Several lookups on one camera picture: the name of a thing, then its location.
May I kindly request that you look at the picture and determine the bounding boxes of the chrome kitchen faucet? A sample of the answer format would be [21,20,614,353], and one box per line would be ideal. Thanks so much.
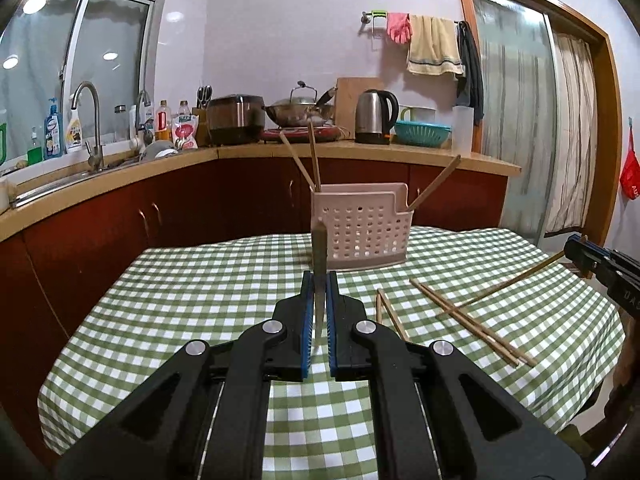
[69,81,105,171]

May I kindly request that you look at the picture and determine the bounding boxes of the small green bottle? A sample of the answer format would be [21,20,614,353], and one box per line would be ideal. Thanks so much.
[27,127,44,165]

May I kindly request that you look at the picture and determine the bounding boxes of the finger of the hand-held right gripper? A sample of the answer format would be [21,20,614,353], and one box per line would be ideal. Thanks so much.
[564,234,613,281]

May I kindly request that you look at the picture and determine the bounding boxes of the green checked tablecloth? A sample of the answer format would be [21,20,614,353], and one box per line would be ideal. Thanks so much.
[37,227,627,480]

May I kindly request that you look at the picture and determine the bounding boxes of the wooden knife block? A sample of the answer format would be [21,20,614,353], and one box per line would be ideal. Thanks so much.
[192,106,211,147]

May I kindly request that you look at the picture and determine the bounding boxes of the white plastic jug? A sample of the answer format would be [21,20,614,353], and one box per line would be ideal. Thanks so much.
[398,105,439,124]

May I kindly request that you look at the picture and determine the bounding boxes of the blue dish soap bottle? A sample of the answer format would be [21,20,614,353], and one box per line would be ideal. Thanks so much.
[43,97,65,160]

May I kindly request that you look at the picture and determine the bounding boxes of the sliding glass window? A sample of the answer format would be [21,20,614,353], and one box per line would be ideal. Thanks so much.
[0,0,157,162]

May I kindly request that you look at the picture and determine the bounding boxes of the small chrome tap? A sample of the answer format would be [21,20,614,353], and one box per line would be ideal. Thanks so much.
[135,89,154,147]

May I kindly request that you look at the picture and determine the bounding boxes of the red induction cooker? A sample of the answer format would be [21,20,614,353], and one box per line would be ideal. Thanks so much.
[259,127,351,142]

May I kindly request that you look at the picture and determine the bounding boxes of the metal towel rail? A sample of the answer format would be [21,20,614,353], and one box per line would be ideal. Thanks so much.
[360,9,469,26]

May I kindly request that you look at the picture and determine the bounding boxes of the dark hanging cloth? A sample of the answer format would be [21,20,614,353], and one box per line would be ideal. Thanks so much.
[455,20,485,126]

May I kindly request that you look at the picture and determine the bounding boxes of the red plastic bag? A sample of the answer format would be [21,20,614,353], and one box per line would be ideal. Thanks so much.
[619,127,640,201]

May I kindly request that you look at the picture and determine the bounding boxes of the steel kitchen sink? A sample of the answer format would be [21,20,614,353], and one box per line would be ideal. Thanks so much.
[9,156,147,207]

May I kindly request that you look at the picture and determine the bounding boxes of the white dishes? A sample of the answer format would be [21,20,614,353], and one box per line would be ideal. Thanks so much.
[139,139,179,161]

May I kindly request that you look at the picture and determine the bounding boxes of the single wooden chopstick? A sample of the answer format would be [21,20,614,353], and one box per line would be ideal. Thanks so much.
[312,219,329,356]
[407,154,462,212]
[456,253,569,309]
[307,120,322,193]

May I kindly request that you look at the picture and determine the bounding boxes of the steel electric kettle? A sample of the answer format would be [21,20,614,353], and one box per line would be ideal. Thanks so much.
[354,88,400,145]

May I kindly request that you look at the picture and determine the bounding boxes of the striped beige curtain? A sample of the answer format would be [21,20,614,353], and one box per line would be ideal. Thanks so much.
[543,32,602,237]

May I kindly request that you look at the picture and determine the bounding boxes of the beige kitchen counter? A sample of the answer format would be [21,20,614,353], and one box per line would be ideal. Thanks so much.
[0,141,522,242]

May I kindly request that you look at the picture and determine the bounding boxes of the red and white pouch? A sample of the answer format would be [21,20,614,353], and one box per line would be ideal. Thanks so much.
[172,113,200,151]

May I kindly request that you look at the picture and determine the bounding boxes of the orange cooking oil bottle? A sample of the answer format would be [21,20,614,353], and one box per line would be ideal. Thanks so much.
[154,99,173,142]

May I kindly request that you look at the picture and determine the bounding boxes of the pink perforated utensil holder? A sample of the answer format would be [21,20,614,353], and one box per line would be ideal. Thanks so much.
[310,182,415,272]

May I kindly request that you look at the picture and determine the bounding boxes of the dark rice cooker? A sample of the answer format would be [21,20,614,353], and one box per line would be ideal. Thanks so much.
[205,93,266,145]

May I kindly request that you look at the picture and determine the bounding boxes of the beige towel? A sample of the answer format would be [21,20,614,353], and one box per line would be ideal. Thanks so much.
[406,14,465,77]

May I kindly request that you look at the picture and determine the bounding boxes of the teal plastic colander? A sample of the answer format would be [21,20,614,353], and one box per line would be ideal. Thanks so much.
[393,120,452,150]

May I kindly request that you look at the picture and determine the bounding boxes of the wooden door frame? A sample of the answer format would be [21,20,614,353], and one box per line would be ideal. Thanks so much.
[451,0,624,262]

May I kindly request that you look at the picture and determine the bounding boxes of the translucent white container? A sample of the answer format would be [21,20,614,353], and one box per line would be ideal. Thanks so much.
[452,104,475,155]

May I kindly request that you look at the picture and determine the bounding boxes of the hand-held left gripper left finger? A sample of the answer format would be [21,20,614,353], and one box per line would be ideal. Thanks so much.
[55,271,317,480]

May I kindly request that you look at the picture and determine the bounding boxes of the sliding glass door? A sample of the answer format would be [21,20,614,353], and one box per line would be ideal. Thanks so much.
[472,0,557,242]

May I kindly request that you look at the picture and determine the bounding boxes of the pink rubber gloves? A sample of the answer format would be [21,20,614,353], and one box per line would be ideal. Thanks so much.
[386,12,413,45]

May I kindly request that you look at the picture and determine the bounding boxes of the wooden cutting board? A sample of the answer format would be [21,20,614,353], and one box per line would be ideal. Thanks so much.
[334,76,385,139]

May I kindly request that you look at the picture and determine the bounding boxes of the steel wok with lid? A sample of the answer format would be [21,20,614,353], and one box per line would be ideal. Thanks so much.
[262,81,339,129]

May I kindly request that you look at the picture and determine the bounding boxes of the white spray bottle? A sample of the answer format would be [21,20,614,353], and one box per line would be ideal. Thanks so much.
[64,109,85,154]

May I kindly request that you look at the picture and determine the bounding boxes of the pile of wooden chopsticks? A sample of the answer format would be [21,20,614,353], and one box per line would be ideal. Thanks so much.
[375,277,539,369]

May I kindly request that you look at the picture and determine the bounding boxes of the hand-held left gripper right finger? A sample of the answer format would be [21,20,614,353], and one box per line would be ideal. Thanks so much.
[327,272,586,480]

